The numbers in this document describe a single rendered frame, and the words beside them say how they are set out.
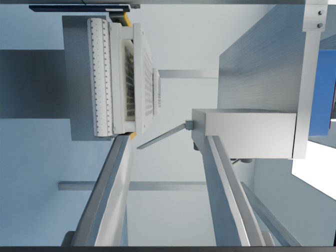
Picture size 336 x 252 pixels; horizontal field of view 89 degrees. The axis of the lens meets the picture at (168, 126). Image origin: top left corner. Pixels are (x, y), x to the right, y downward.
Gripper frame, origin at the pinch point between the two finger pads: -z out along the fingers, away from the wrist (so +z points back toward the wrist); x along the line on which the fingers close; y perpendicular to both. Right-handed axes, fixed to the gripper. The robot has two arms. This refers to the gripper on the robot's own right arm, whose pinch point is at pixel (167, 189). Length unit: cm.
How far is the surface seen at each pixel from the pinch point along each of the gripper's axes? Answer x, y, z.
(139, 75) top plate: 6.5, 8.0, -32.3
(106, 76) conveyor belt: 13.8, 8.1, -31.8
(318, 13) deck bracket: -29.8, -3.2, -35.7
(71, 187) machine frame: 85, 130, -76
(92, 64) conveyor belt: 16.5, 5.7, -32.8
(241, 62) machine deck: -28, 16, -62
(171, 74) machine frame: -3, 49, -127
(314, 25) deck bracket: -29.2, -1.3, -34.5
